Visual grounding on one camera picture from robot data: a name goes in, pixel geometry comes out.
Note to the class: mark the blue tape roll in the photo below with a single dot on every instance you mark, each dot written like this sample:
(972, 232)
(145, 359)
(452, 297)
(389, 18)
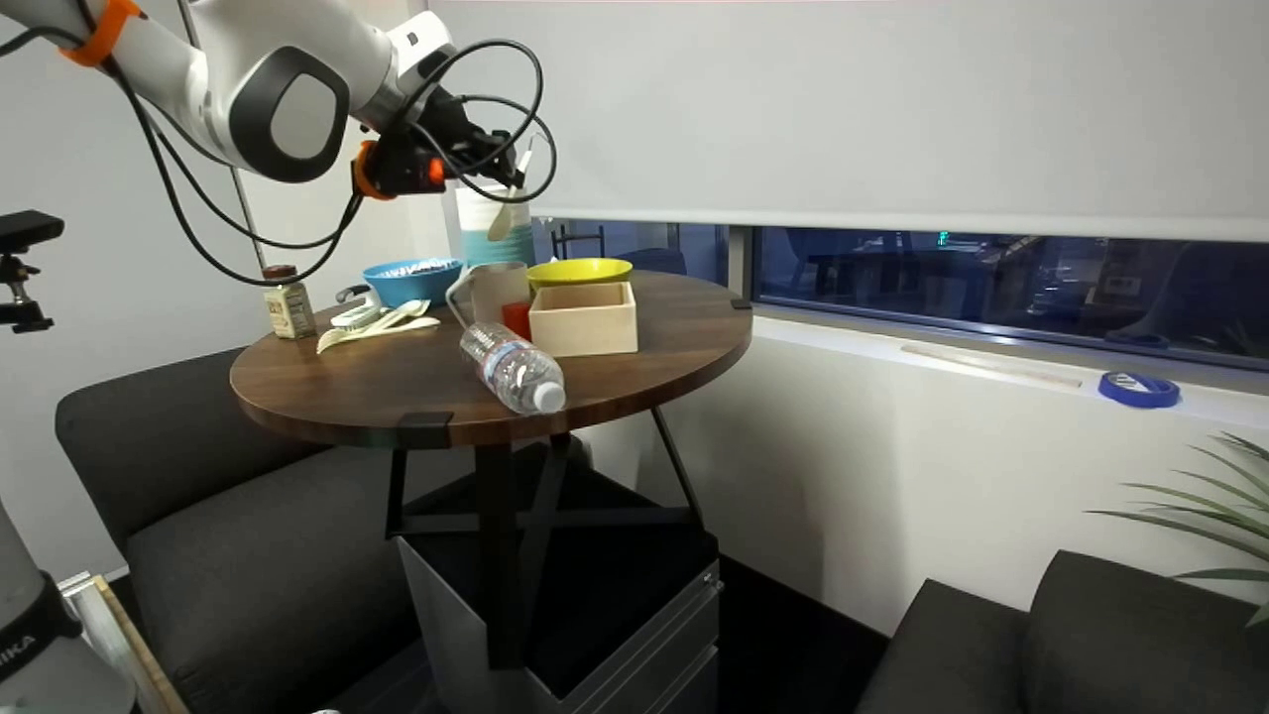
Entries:
(1137, 384)

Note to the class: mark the thin grey pole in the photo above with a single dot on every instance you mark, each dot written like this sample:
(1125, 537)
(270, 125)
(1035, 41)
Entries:
(247, 219)

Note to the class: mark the white plastic spoon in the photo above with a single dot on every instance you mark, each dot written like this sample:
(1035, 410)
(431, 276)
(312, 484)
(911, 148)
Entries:
(510, 219)

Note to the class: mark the onion salt glass jar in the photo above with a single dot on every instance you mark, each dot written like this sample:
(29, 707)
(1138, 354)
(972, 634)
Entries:
(286, 308)

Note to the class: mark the dark grey sofa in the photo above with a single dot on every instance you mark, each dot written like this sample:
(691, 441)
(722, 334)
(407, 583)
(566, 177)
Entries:
(1084, 646)
(225, 529)

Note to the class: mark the white leaning frame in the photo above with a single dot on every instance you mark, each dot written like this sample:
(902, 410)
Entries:
(126, 641)

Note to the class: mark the blue bowl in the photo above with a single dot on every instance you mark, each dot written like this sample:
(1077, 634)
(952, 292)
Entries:
(414, 280)

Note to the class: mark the white plastic knife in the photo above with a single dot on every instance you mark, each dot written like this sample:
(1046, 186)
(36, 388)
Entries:
(348, 338)

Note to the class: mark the black camera on tripod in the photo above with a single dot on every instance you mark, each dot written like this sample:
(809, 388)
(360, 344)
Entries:
(21, 259)

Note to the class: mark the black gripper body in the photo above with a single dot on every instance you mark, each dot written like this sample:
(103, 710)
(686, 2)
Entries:
(457, 125)

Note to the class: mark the clear plastic water bottle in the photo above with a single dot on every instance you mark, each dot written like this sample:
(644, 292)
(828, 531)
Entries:
(514, 367)

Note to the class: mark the yellow plate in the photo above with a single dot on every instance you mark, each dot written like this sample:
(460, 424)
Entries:
(579, 269)

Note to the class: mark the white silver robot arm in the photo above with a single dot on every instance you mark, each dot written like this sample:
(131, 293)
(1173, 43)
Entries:
(263, 92)

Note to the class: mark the white mug with blue band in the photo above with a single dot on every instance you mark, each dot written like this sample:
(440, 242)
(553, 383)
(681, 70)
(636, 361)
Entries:
(476, 240)

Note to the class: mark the dark window pane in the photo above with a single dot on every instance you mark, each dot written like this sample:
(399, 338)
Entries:
(1005, 284)

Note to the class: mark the white roller blind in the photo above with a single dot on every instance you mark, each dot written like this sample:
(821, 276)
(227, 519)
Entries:
(859, 106)

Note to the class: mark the orange red block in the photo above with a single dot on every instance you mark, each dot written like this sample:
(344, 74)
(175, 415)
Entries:
(514, 317)

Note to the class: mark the grey metal bin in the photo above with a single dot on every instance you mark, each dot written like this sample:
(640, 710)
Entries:
(621, 646)

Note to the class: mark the green plant leaves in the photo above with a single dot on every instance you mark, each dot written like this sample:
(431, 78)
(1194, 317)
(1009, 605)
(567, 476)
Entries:
(1216, 517)

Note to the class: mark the white plastic fork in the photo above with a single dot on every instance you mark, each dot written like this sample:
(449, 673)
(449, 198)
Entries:
(399, 321)

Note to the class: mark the pale wooden box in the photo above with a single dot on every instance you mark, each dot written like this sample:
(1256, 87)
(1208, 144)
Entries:
(590, 321)

